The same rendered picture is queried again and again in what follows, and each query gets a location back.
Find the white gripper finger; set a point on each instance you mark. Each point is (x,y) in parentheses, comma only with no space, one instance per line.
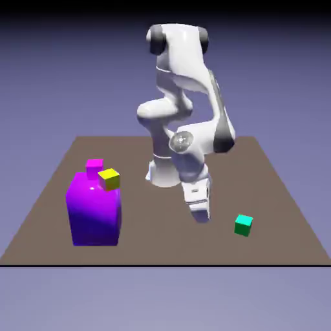
(200,214)

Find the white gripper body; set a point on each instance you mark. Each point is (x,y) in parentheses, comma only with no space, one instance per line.
(196,192)

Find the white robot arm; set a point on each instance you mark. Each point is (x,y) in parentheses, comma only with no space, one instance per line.
(181,64)

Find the small green cube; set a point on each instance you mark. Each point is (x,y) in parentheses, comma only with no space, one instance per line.
(243,225)

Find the small yellow cube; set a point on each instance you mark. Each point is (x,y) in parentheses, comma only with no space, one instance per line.
(110,179)

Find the small magenta cube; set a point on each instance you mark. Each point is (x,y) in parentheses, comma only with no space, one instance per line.
(93,166)

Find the large purple box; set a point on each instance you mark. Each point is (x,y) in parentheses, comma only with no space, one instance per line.
(93,209)

